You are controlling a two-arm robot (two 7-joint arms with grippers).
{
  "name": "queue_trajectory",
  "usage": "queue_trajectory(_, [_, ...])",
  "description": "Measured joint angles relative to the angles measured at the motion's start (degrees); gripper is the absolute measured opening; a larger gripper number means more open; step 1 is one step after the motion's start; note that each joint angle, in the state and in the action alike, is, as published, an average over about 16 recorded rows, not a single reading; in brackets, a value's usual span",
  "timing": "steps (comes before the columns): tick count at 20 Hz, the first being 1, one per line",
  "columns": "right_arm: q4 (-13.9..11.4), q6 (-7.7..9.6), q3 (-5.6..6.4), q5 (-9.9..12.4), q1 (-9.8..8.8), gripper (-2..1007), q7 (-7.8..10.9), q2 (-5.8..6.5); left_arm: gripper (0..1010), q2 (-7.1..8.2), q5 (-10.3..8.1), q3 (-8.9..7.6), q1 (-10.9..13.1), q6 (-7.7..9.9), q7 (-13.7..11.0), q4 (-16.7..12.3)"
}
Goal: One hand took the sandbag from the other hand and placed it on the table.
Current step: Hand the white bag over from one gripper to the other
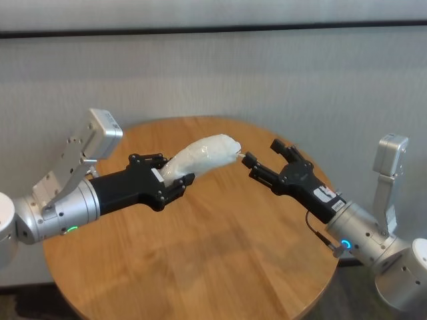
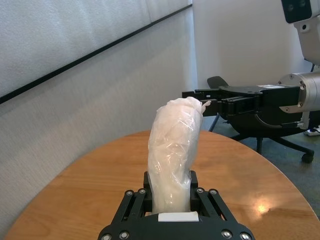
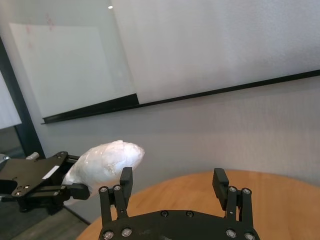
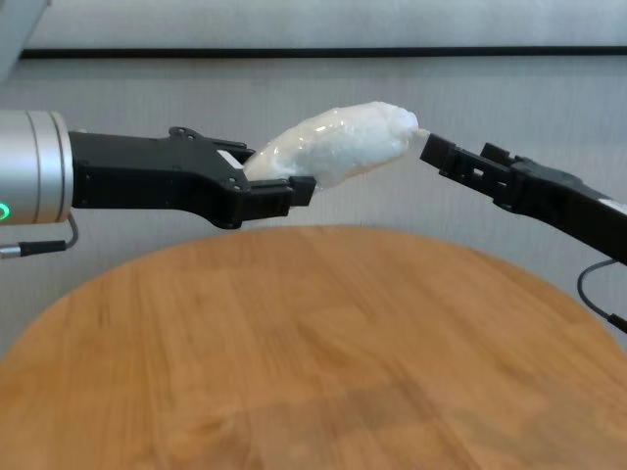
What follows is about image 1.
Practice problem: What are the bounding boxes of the white plastic-wrapped sandbag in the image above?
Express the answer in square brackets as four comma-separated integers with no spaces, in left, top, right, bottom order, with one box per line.
[159,133,246,184]

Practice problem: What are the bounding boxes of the grey right arm cable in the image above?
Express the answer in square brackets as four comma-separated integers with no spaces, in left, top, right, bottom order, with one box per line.
[305,211,344,257]

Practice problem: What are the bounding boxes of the black wall rail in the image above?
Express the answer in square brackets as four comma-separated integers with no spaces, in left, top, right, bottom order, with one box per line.
[0,20,427,39]

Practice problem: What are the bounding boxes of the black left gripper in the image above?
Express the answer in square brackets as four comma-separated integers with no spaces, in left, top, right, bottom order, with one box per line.
[89,153,196,217]

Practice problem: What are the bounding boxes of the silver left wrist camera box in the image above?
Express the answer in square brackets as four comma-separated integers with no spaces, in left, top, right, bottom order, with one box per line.
[31,108,123,213]

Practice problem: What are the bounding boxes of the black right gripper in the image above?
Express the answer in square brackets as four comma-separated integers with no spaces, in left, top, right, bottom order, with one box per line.
[241,138,346,224]

